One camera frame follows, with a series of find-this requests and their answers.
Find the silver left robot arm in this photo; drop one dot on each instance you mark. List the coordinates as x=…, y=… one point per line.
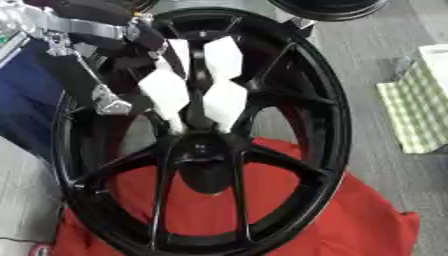
x=70, y=24

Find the black round tire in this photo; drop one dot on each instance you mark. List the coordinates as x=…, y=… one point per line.
x=326, y=8

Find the black spoked wheel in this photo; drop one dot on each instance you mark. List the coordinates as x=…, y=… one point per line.
x=297, y=100

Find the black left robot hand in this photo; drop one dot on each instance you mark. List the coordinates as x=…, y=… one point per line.
x=108, y=68

